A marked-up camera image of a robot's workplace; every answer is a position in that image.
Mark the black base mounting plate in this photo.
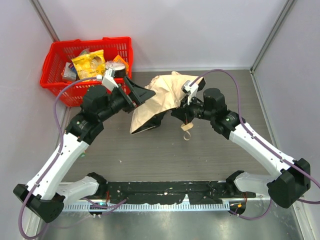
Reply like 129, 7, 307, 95
100, 181, 256, 205

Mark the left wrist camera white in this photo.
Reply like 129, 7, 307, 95
96, 67, 119, 92

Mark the grey small box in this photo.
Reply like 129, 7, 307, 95
61, 62, 77, 82

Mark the beige and black umbrella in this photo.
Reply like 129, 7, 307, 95
129, 71, 197, 135

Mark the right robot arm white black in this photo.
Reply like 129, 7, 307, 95
171, 87, 311, 209

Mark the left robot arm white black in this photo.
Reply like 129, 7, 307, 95
13, 76, 156, 223

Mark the yellow chips bag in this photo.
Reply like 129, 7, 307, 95
71, 49, 106, 80

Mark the white slotted cable duct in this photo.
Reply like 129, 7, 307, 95
63, 201, 230, 213

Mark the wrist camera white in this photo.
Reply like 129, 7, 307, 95
96, 67, 119, 92
181, 80, 199, 105

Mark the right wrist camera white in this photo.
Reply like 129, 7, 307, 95
181, 80, 199, 105

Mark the red plastic shopping basket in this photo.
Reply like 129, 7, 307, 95
40, 36, 134, 96

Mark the orange snack packet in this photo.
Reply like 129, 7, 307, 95
111, 54, 129, 74

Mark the black cd spindle case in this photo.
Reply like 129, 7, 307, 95
105, 61, 127, 79

